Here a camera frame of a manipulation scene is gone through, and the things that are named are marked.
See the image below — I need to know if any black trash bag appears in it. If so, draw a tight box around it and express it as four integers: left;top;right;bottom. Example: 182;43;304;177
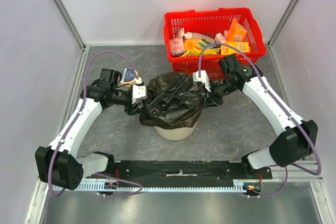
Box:
138;72;208;130

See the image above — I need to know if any beige trash bin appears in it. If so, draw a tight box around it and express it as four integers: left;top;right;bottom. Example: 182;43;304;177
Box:
154;124;196;141

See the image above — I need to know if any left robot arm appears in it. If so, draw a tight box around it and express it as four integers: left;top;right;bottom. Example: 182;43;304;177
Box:
35;68;147;191

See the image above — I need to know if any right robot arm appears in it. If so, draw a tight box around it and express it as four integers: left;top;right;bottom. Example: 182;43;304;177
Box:
194;55;318;179

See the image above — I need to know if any masking tape roll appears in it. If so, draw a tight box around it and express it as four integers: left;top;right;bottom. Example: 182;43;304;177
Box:
118;68;138;87

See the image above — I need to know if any yellow snack bag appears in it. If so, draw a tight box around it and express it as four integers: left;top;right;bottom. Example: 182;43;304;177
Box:
180;47;220;57

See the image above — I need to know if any green yellow packet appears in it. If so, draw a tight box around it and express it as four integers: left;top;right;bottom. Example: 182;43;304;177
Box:
195;38;211;50

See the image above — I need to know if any orange snack pack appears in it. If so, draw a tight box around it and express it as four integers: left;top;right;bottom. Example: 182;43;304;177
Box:
184;39;200;51

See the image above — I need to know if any red plastic basket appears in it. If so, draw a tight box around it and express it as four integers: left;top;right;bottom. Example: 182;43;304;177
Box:
163;7;266;75

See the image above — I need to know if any yellow snack box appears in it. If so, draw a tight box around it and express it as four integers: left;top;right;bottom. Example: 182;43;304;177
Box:
221;41;250;56

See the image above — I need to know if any pink small packet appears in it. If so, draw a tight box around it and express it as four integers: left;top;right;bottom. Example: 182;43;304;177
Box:
214;33;227;46

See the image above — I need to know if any pink pouch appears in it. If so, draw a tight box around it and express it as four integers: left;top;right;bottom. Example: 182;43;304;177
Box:
170;37;185;56

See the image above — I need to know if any orange carton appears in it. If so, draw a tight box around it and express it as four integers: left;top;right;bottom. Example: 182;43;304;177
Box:
225;18;247;42

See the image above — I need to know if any pink capped bottle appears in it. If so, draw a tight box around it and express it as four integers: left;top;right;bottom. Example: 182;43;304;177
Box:
177;28;215;43

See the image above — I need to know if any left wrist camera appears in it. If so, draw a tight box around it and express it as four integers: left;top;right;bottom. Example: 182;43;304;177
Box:
132;77;148;104

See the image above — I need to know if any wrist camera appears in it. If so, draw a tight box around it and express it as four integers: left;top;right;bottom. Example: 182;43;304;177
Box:
193;70;211;92
132;77;148;104

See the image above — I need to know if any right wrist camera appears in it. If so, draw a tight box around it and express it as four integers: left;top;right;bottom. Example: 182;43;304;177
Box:
193;70;211;92

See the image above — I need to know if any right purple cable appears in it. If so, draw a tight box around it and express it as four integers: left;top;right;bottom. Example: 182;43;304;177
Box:
197;42;322;199

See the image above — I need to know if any purple cable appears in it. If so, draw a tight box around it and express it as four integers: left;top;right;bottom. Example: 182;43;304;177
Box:
197;42;322;199
48;49;144;198

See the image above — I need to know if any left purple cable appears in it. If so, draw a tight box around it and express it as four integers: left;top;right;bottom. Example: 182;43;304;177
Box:
48;49;144;198

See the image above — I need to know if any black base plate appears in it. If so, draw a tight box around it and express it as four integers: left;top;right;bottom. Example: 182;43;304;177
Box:
103;161;272;188

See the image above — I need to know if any slotted cable duct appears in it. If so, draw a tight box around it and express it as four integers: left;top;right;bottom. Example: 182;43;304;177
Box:
52;178;263;193

